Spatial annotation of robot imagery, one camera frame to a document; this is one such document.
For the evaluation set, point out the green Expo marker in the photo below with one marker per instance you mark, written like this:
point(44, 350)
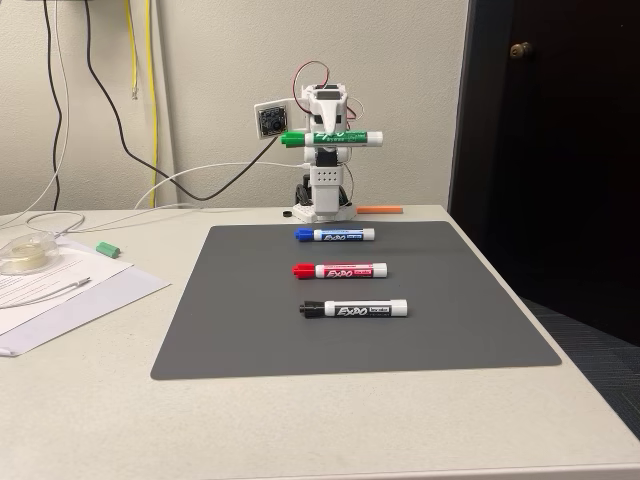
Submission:
point(345, 138)

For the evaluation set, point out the blue Expo marker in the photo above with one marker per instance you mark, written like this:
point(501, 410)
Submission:
point(340, 234)

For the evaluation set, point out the red Expo marker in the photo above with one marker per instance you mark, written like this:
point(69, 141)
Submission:
point(345, 270)

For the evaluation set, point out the black Expo marker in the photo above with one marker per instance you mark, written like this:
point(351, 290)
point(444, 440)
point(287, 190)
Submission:
point(360, 309)

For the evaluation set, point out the orange flat bar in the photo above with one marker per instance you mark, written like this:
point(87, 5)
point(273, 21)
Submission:
point(380, 209)

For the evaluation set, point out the brass door knob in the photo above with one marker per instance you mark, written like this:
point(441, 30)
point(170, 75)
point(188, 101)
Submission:
point(520, 50)

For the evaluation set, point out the grey mat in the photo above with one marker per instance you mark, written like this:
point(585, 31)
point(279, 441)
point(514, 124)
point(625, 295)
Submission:
point(250, 325)

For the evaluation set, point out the dark door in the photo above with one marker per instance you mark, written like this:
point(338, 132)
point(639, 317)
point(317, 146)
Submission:
point(575, 175)

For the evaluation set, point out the small green cylinder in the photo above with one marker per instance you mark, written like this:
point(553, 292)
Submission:
point(107, 249)

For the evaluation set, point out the blank white paper sheet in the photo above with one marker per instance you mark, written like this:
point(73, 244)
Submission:
point(110, 300)

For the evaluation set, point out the printed paper sheet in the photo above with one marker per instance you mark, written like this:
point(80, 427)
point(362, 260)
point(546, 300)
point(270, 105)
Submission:
point(60, 277)

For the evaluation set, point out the clear tape dispenser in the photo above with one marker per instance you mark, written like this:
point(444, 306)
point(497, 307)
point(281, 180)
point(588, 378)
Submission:
point(25, 255)

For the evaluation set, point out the white-framed gripper camera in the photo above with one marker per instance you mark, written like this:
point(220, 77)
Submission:
point(271, 120)

